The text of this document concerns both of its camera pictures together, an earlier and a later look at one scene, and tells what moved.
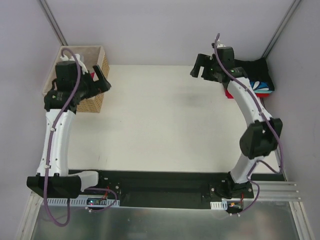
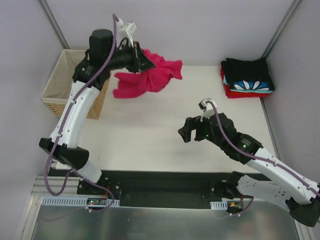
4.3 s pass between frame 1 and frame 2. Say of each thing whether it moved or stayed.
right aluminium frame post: stayed
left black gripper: moved
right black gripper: moved
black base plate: stayed
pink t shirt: moved
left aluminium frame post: stayed
